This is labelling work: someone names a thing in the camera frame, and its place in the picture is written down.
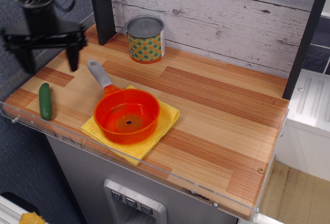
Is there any black right upright post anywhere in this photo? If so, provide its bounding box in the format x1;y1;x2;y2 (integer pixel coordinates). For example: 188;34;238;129
282;0;326;100

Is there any yellow object at corner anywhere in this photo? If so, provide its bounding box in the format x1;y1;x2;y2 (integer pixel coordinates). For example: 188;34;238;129
19;212;46;224

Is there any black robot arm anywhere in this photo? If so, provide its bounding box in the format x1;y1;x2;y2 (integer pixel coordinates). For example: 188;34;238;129
1;0;87;74

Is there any silver dispenser button panel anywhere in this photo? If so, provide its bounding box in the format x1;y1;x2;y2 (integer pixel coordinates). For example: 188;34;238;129
104;179;168;223

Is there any black upright post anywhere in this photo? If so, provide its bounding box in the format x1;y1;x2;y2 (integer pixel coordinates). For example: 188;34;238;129
282;0;326;100
92;0;117;45

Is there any white toy sink unit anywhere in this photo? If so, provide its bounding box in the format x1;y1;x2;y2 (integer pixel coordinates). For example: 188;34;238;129
275;70;329;180

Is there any grey toy fridge cabinet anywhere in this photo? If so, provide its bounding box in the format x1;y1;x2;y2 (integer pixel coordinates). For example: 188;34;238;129
47;135;238;223

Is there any orange pan with grey handle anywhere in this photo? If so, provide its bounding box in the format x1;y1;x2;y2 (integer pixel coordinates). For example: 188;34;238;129
87;60;160;144

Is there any green toy cucumber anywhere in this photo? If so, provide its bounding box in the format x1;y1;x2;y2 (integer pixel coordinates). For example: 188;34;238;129
39;83;53;120

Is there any black left upright post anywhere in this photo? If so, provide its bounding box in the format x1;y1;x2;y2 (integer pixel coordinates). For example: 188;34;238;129
92;0;117;45

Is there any yellow folded cloth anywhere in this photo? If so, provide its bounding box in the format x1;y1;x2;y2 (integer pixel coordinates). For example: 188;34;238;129
81;85;179;166

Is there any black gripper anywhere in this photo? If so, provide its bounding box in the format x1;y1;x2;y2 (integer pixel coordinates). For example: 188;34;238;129
1;3;87;74

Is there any patterned tin can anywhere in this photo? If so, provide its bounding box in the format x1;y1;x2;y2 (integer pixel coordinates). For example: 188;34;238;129
123;15;165;64

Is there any clear acrylic front guard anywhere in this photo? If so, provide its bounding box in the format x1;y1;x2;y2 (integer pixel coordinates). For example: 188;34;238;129
1;102;275;223

